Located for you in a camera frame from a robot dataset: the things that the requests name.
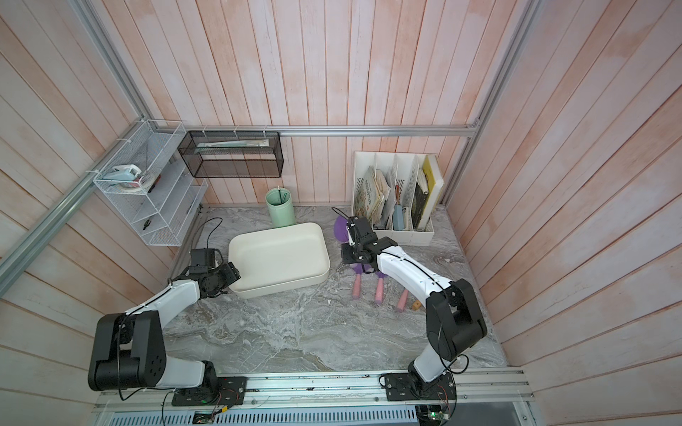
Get white storage box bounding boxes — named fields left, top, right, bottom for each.
left=228, top=223, right=330, bottom=299

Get purple pointed shovel pink handle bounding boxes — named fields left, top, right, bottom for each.
left=395, top=289, right=410, bottom=312

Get purple square shovel pink handle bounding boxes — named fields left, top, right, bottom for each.
left=352, top=264, right=364, bottom=300

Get purple pointed trowel pink handle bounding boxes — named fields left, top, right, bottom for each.
left=333, top=216, right=349, bottom=243

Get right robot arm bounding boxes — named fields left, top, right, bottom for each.
left=342, top=217, right=488, bottom=385

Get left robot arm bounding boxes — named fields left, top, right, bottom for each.
left=87, top=248, right=240, bottom=396

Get illustrated picture book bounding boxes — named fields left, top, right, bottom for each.
left=353, top=166, right=388, bottom=227

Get white file organizer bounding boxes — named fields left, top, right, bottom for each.
left=352, top=152, right=434, bottom=246

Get green cup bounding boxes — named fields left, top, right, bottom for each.
left=266, top=186, right=296, bottom=228

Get yellow book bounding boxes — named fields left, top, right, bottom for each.
left=411, top=154, right=444, bottom=231

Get black mesh basket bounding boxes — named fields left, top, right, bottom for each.
left=178, top=130, right=284, bottom=179

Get tape dispenser on shelf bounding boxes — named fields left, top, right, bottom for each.
left=101, top=164, right=142, bottom=190

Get white wire shelf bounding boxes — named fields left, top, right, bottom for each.
left=93, top=120, right=208, bottom=247

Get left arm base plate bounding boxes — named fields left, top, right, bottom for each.
left=172, top=376, right=248, bottom=408

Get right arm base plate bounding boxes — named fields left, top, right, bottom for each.
left=378, top=372, right=456, bottom=402

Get aluminium front rail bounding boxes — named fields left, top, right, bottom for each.
left=92, top=366, right=536, bottom=412

